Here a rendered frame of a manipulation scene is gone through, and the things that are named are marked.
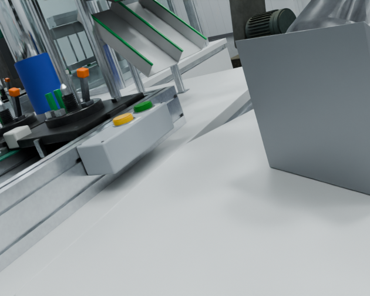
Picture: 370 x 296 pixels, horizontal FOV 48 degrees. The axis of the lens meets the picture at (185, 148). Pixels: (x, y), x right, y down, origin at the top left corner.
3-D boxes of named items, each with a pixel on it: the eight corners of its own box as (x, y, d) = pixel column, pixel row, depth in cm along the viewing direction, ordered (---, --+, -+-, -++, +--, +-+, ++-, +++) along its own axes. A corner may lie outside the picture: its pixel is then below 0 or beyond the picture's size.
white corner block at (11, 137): (36, 140, 97) (29, 124, 96) (20, 148, 94) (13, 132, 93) (23, 142, 100) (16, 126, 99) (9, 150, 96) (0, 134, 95)
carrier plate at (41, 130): (145, 99, 102) (143, 91, 101) (80, 139, 83) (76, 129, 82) (78, 113, 115) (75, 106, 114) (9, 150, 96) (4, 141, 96)
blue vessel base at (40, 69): (78, 106, 194) (54, 49, 186) (54, 118, 182) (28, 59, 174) (56, 110, 203) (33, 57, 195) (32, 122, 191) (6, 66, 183)
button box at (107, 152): (175, 127, 88) (165, 100, 86) (115, 174, 72) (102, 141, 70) (149, 131, 92) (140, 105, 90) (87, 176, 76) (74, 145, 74)
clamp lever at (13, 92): (24, 115, 109) (19, 88, 105) (18, 118, 108) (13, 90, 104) (14, 112, 111) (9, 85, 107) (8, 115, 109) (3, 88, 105)
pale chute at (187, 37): (202, 50, 129) (207, 38, 126) (175, 62, 120) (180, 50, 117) (138, 2, 136) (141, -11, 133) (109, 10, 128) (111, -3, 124)
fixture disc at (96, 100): (115, 101, 100) (112, 94, 99) (76, 124, 89) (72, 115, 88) (76, 110, 108) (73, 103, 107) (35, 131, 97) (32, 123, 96)
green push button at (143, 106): (158, 108, 86) (154, 99, 86) (147, 115, 83) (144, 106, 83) (143, 111, 88) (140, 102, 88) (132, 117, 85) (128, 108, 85)
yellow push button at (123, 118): (139, 120, 81) (135, 111, 80) (127, 128, 78) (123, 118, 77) (124, 123, 83) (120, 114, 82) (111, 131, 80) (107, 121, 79)
